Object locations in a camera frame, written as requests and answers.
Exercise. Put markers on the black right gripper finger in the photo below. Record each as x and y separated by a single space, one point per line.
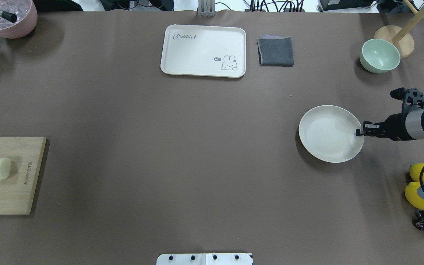
368 129

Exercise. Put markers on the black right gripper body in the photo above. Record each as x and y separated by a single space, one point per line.
393 127

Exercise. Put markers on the cream round plate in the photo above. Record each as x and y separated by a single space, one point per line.
329 133

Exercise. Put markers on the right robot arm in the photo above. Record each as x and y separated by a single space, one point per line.
413 107

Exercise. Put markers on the cream rabbit tray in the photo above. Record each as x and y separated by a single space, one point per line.
204 51

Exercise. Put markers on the upper yellow lemon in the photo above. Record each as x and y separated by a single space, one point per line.
415 171

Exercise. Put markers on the yellow lemon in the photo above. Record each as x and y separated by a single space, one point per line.
412 196
415 171

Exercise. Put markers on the lower yellow lemon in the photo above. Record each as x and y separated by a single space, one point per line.
412 196

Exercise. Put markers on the green bowl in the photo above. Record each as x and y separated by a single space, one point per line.
379 56

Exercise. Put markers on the wooden stand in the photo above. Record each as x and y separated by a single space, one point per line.
400 37

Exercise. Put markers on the dark cherries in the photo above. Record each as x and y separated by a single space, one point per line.
419 219

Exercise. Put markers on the grey folded cloth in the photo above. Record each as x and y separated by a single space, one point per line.
275 51

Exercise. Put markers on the bamboo cutting board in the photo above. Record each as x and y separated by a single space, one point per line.
18 190

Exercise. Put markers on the pink ice bowl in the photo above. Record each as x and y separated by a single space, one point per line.
17 18

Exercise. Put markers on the metal camera mount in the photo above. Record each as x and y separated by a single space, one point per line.
206 8

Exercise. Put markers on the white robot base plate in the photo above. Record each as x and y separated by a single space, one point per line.
205 259

